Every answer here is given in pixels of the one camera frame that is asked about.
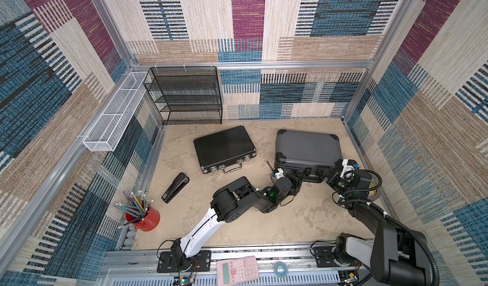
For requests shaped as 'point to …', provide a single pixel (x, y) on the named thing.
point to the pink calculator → (237, 272)
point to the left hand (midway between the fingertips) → (309, 175)
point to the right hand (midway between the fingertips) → (323, 173)
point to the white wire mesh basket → (108, 129)
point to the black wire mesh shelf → (186, 95)
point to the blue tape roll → (281, 269)
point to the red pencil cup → (139, 211)
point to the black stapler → (176, 185)
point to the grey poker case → (304, 152)
